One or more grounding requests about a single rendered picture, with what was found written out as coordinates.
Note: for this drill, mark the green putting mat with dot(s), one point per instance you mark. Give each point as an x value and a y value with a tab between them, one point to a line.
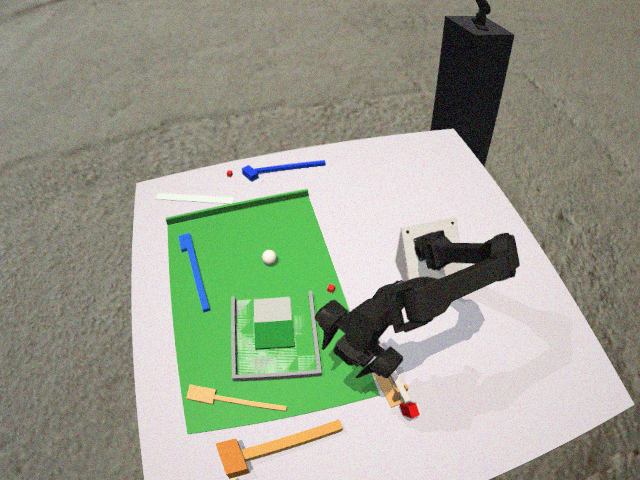
229	249

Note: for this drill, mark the white ball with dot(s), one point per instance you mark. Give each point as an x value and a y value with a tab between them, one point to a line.
269	257

